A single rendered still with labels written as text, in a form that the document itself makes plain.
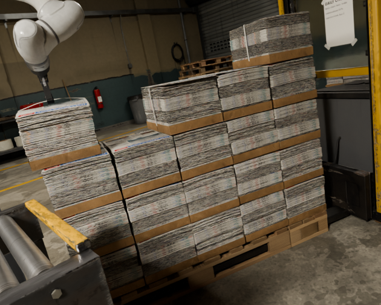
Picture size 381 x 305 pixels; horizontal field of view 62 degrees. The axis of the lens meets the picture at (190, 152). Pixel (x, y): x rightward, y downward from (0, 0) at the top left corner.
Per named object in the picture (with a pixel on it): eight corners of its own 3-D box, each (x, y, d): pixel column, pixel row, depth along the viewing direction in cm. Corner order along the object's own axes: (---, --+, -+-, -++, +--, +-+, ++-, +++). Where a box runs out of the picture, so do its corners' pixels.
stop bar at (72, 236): (37, 203, 97) (35, 198, 97) (94, 246, 64) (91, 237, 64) (26, 208, 95) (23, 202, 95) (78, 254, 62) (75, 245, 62)
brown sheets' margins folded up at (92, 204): (80, 269, 179) (55, 186, 167) (253, 204, 218) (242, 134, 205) (85, 311, 144) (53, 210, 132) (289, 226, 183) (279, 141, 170)
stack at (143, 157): (86, 290, 183) (44, 154, 163) (255, 223, 221) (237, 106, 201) (93, 337, 148) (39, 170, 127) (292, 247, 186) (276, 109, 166)
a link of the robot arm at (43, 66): (25, 66, 118) (28, 75, 123) (50, 62, 121) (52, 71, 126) (19, 46, 120) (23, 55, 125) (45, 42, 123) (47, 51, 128)
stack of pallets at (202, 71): (217, 106, 914) (209, 60, 883) (243, 104, 846) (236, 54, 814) (184, 116, 828) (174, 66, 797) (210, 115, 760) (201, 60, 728)
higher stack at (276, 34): (254, 224, 221) (225, 31, 189) (289, 210, 231) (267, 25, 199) (291, 247, 186) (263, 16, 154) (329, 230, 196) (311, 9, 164)
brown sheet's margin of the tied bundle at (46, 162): (32, 159, 142) (29, 150, 141) (97, 143, 152) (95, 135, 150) (31, 171, 129) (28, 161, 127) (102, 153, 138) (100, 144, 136)
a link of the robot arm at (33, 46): (35, 71, 118) (61, 51, 123) (25, 45, 104) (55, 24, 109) (13, 52, 118) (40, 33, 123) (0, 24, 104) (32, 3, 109)
